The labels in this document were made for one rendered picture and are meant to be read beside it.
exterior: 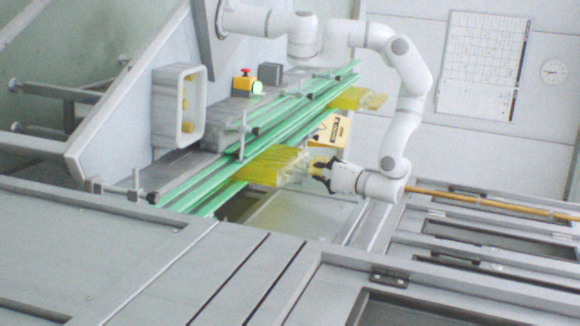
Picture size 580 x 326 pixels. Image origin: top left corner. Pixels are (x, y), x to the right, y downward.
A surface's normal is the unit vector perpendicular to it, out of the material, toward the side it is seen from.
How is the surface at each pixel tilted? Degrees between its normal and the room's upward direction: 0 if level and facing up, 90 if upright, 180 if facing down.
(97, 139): 0
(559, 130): 90
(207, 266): 90
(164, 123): 90
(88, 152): 0
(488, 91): 90
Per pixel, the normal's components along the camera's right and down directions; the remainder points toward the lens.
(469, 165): -0.31, 0.26
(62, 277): 0.07, -0.95
